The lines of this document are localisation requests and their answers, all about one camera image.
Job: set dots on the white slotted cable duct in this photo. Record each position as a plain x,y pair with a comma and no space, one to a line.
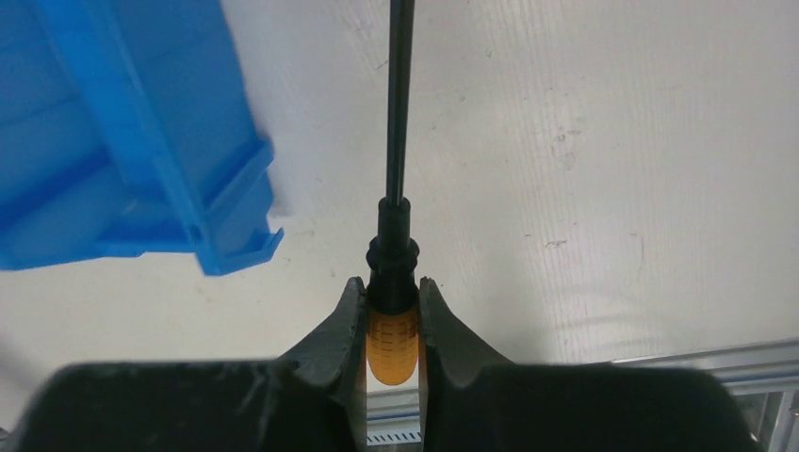
385,437

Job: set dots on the blue plastic bin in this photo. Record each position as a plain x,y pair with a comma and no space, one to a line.
125,129

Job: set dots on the orange handled screwdriver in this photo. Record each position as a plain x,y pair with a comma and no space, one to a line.
392,293

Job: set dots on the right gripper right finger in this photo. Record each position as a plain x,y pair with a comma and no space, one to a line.
472,398

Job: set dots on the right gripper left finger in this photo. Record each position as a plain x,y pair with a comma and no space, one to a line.
311,398

